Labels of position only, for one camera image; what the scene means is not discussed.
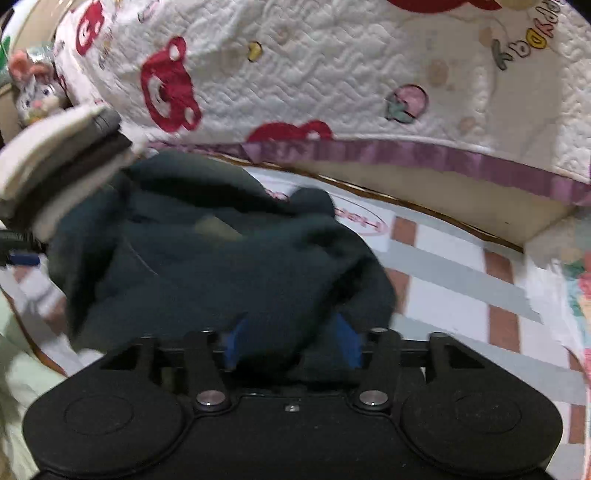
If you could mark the dark grey folded garment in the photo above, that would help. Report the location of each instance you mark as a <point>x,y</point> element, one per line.
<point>83,163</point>

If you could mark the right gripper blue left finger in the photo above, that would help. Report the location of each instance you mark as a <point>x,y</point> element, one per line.
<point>235,342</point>

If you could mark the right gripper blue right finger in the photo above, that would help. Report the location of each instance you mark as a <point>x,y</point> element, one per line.
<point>349,342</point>

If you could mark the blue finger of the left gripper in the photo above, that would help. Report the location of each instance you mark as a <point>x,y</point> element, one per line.
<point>23,259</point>

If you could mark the white quilt with red bears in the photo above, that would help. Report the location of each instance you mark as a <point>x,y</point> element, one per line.
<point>495,90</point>

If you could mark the light green bed sheet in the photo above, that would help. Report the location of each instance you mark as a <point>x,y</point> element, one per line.
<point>23,380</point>

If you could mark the dark denim jeans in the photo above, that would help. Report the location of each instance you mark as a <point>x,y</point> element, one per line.
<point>179,243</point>

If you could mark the grey bunny plush toy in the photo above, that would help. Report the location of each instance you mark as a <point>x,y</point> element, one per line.
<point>39,93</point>

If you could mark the cream folded garment bottom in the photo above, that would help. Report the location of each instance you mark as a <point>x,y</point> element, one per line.
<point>47,220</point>

